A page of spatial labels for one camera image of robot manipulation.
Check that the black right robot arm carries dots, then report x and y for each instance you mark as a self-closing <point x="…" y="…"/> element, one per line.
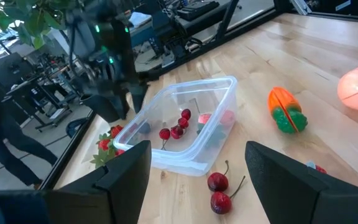
<point x="120" y="40"/>

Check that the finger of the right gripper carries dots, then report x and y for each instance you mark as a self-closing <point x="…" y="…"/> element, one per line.
<point x="138" y="98"/>
<point x="123" y="107"/>

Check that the black rolling desk frame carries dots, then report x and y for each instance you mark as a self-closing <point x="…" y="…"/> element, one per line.
<point x="47" y="99"/>

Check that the small red blue toy piece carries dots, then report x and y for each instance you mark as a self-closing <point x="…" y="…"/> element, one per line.
<point x="320" y="169"/>

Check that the dark toy blackberry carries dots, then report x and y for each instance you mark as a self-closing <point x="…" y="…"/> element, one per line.
<point x="145" y="128"/>

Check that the dark round floor object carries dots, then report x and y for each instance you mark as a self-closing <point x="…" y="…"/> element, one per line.
<point x="75" y="127"/>

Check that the blue-edged work table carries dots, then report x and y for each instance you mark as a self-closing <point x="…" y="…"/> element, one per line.
<point x="141" y="34"/>

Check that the orange green toy carrot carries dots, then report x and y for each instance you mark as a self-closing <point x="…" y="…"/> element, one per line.
<point x="286" y="109"/>

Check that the clear plastic container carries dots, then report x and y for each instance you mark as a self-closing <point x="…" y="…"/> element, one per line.
<point x="210" y="90"/>

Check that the pale pink toy berry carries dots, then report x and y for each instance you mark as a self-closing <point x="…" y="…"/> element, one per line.
<point x="227" y="118"/>

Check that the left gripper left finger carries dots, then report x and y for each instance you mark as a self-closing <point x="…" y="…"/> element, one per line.
<point x="120" y="193"/>

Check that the red toy cherry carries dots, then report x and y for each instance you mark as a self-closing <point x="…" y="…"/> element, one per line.
<point x="183" y="122"/>
<point x="221" y="203"/>
<point x="186" y="114"/>
<point x="164" y="133"/>
<point x="176" y="132"/>
<point x="217" y="182"/>

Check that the person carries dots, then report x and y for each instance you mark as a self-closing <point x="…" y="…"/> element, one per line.
<point x="8" y="143"/>

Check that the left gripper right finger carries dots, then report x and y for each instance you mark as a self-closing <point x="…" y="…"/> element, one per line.
<point x="291" y="196"/>

